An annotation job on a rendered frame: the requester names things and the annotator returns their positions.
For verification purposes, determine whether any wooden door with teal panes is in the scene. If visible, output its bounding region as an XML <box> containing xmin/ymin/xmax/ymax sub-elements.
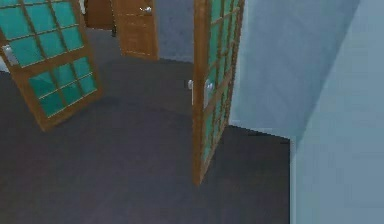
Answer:
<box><xmin>0</xmin><ymin>0</ymin><xmax>104</xmax><ymax>132</ymax></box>
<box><xmin>192</xmin><ymin>0</ymin><xmax>246</xmax><ymax>186</ymax></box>

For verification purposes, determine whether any plain brown wooden door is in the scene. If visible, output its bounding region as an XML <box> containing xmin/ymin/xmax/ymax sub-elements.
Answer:
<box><xmin>110</xmin><ymin>0</ymin><xmax>160</xmax><ymax>62</ymax></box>

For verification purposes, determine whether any dark brown wooden cabinet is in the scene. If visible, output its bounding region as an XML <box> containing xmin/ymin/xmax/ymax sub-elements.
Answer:
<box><xmin>83</xmin><ymin>0</ymin><xmax>117</xmax><ymax>32</ymax></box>

